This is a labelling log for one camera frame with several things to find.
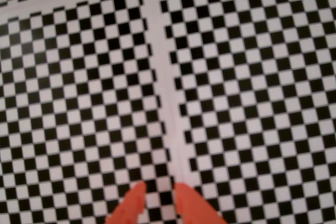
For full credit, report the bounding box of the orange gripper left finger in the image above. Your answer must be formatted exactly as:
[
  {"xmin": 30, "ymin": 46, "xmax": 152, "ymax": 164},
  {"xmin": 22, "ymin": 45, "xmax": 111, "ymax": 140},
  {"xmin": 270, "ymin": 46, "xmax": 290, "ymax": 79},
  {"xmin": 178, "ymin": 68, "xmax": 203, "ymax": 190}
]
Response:
[{"xmin": 104, "ymin": 181, "xmax": 147, "ymax": 224}]

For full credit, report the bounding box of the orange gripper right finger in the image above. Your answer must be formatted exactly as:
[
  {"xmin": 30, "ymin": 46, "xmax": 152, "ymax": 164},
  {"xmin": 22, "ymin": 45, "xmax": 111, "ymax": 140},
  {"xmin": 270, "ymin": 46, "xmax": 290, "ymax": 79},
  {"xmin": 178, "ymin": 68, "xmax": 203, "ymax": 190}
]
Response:
[{"xmin": 174, "ymin": 182, "xmax": 228, "ymax": 224}]

